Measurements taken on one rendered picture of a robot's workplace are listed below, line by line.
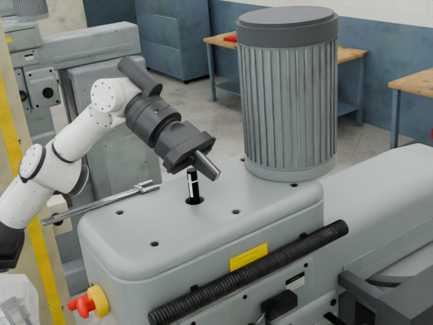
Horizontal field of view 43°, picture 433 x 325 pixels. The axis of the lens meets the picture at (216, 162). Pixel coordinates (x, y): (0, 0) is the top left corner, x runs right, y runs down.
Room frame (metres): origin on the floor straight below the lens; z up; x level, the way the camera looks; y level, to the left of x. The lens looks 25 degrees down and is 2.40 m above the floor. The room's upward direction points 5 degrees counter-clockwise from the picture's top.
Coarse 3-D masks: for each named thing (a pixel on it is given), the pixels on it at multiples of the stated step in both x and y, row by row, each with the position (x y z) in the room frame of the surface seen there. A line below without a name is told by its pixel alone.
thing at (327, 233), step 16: (336, 224) 0.94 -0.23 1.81; (304, 240) 0.89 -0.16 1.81; (320, 240) 0.90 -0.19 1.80; (272, 256) 0.85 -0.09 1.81; (288, 256) 0.86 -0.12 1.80; (240, 272) 0.81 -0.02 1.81; (256, 272) 0.82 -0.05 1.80; (272, 272) 0.84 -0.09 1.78; (192, 288) 0.78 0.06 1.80; (208, 288) 0.77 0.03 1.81; (224, 288) 0.78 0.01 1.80; (176, 304) 0.74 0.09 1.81; (192, 304) 0.75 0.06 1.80; (208, 304) 0.76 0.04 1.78; (160, 320) 0.71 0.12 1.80; (176, 320) 0.73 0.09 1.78
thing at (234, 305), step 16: (288, 272) 0.92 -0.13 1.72; (304, 272) 0.94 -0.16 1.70; (256, 288) 0.87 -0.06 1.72; (272, 288) 0.89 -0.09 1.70; (288, 288) 0.91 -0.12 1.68; (304, 288) 0.94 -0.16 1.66; (224, 304) 0.83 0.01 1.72; (240, 304) 0.85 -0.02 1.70; (256, 304) 0.87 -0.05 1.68; (192, 320) 0.79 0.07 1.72; (208, 320) 0.81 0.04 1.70; (224, 320) 0.83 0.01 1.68; (240, 320) 0.85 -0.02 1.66
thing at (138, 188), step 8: (144, 184) 1.03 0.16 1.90; (128, 192) 0.99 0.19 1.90; (136, 192) 0.99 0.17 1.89; (144, 192) 0.99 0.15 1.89; (104, 200) 0.97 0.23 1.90; (112, 200) 0.97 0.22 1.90; (80, 208) 0.94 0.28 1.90; (88, 208) 0.94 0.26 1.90; (56, 216) 0.92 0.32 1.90; (64, 216) 0.92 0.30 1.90; (72, 216) 0.93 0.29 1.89; (48, 224) 0.90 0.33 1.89
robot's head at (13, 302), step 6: (6, 300) 0.97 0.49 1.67; (12, 300) 0.93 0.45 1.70; (18, 300) 0.96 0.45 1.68; (0, 306) 0.92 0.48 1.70; (6, 306) 0.92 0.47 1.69; (12, 306) 0.93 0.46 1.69; (18, 306) 0.93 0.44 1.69; (0, 312) 0.94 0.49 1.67; (6, 312) 0.92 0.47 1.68; (24, 312) 0.93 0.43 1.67; (6, 318) 0.91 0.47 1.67; (24, 318) 0.92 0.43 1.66; (12, 324) 0.91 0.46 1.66; (30, 324) 0.92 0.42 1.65
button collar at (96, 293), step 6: (90, 288) 0.83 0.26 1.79; (96, 288) 0.83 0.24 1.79; (90, 294) 0.82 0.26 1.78; (96, 294) 0.81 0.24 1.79; (102, 294) 0.81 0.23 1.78; (96, 300) 0.80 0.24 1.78; (102, 300) 0.81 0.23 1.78; (96, 306) 0.81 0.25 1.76; (102, 306) 0.80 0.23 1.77; (108, 306) 0.81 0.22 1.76; (96, 312) 0.81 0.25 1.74; (102, 312) 0.80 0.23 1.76; (108, 312) 0.81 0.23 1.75
